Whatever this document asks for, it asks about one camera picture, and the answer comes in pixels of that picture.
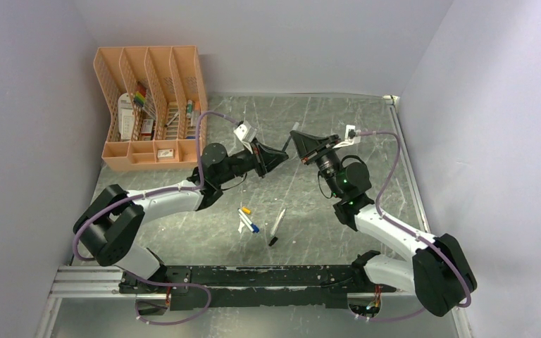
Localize coloured marker set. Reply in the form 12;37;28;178
133;82;147;109

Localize small white box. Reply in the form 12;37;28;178
156;149;175;161

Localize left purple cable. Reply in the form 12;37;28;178
72;111;244;326

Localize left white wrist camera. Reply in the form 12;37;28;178
233;120;257;144

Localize orange glue stick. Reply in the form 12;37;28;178
191;101;201;127

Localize orange plastic file organizer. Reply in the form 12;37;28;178
93;45;208;172

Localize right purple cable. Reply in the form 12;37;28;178
356;131;474;323

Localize white pen blue cap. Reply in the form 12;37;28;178
237;208;260;234

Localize aluminium frame rail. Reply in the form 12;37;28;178
49;265;461;299

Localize purple cable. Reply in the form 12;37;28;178
72;111;244;326
356;131;474;323

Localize thin black pen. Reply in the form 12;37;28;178
283;122;300;153

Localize silver marker pen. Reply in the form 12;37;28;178
270;208;286;237

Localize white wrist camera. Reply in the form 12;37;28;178
233;120;257;144
344;125;361;144

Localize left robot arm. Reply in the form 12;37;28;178
73;141;289;293

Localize small red box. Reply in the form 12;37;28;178
139;118;155;141

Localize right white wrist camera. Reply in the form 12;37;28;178
344;125;361;144

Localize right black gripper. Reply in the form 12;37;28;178
289;133;342;199

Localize green glue stick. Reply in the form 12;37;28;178
185;100;194;126

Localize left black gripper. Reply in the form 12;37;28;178
215;135;288;184

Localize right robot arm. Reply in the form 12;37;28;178
290;127;477;317

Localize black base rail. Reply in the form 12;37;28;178
118;265;395;311

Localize white paper box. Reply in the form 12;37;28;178
118;93;135;141

